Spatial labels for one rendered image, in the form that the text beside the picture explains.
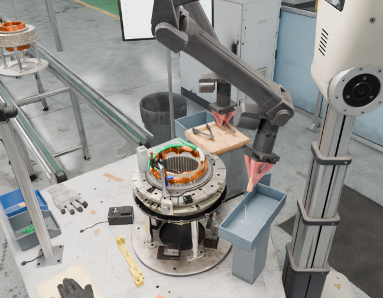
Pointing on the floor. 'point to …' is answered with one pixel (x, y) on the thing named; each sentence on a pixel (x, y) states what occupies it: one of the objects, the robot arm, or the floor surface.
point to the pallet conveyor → (133, 138)
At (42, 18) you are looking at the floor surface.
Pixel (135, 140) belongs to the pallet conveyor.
